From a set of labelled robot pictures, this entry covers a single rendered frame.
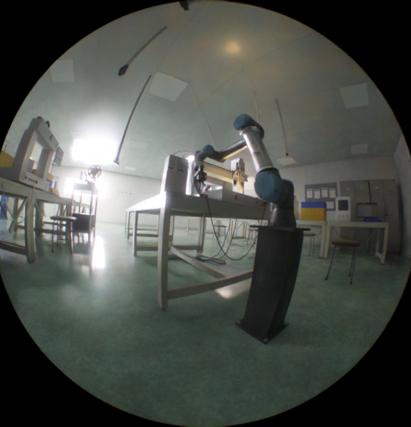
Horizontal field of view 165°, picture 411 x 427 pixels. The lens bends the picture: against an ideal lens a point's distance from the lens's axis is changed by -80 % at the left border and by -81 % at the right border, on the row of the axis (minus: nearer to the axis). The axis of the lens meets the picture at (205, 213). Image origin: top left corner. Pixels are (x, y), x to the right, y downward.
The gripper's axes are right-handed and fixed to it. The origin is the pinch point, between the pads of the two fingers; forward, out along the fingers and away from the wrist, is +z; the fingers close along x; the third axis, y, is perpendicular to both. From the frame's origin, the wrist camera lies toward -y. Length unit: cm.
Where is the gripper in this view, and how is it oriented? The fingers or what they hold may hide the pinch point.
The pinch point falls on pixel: (198, 193)
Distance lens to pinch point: 102.9
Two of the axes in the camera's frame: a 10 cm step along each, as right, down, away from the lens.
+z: 0.5, 9.6, -2.7
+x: 8.7, 0.9, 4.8
